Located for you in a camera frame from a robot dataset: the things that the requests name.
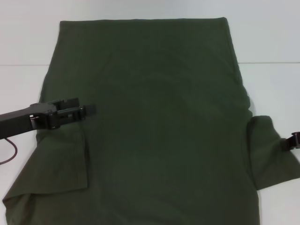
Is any dark green t-shirt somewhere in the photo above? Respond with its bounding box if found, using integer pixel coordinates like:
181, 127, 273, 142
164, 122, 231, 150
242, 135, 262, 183
2, 16, 300, 225

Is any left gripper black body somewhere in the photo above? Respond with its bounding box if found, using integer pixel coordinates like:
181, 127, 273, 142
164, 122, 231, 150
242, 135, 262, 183
0, 102, 57, 140

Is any left gripper cable with plug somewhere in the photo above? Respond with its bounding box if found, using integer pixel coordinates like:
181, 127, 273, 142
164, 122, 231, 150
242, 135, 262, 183
0, 137, 19, 165

